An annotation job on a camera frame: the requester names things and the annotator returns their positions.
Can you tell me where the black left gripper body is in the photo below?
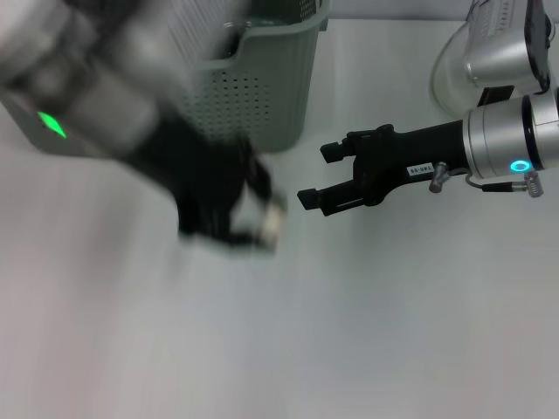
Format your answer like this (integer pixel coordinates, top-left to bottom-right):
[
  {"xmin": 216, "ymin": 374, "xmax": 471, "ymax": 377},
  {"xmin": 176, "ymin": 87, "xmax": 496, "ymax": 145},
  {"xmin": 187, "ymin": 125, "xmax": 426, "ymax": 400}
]
[{"xmin": 126, "ymin": 111, "xmax": 259, "ymax": 248}]

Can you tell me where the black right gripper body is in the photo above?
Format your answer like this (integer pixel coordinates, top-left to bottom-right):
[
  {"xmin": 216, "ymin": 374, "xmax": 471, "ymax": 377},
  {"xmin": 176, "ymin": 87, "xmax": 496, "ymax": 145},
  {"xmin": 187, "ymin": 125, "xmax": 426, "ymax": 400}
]
[{"xmin": 352, "ymin": 120, "xmax": 472, "ymax": 207}]

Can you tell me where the large translucent white block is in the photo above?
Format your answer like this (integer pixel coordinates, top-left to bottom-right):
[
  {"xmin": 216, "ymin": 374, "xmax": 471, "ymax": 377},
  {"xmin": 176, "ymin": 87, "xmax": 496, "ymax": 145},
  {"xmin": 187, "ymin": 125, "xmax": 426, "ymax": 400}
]
[{"xmin": 260, "ymin": 195, "xmax": 289, "ymax": 253}]

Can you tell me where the grey-green perforated storage bin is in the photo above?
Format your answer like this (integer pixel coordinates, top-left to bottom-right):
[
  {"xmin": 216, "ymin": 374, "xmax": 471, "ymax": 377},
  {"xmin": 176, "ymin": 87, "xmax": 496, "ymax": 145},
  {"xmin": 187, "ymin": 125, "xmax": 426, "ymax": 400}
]
[{"xmin": 0, "ymin": 0, "xmax": 332, "ymax": 159}]

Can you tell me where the silver elbow connector with cable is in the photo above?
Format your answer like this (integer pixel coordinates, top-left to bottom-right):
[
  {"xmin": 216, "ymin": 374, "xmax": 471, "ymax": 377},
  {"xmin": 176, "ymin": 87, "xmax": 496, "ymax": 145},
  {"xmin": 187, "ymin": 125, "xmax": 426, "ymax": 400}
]
[{"xmin": 427, "ymin": 161, "xmax": 468, "ymax": 194}]

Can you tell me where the glass carafe with black handle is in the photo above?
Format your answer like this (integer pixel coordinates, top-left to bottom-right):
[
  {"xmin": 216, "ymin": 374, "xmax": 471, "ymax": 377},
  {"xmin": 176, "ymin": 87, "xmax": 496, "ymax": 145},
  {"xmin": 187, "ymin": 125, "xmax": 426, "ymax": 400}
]
[{"xmin": 430, "ymin": 24, "xmax": 471, "ymax": 117}]

